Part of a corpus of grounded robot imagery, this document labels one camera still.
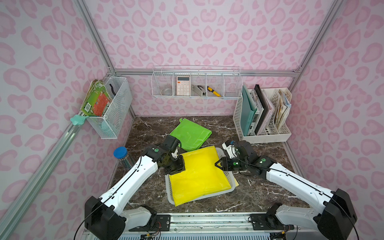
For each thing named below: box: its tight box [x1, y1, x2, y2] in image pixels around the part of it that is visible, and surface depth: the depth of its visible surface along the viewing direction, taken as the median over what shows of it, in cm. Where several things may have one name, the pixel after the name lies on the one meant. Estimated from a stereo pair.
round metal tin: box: [160, 88, 173, 96], surface depth 99 cm
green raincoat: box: [170, 118, 213, 152], surface depth 108 cm
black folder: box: [254, 84, 269, 136], surface depth 92 cm
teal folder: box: [240, 85, 257, 137], surface depth 90 cm
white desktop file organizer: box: [233, 87, 292, 144], surface depth 97 cm
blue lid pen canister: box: [113, 146, 133, 170], surface depth 79 cm
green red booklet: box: [81, 79, 113, 117], surface depth 73 cm
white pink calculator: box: [176, 76, 191, 96], surface depth 97 cm
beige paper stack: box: [275, 89, 292, 130], surface depth 95 cm
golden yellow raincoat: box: [169, 145, 232, 207], surface depth 78 cm
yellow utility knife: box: [207, 86, 223, 97], surface depth 100 cm
